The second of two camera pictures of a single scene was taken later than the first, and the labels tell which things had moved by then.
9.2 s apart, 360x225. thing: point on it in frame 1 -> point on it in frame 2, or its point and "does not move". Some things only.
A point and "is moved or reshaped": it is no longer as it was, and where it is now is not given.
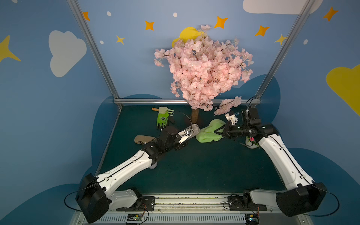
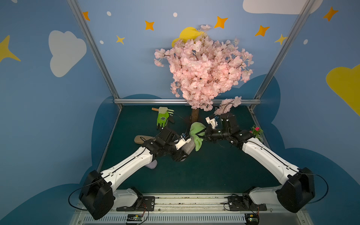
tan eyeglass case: x=143 y=139 does not move
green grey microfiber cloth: x=207 y=134 is moved or reshaped
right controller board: x=252 y=219 does not move
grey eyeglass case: x=195 y=128 -> x=189 y=147
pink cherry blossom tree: x=203 y=69 does not move
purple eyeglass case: x=153 y=166 does not move
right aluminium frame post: x=300 y=18 does not move
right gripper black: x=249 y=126 -> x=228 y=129
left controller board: x=134 y=217 does not move
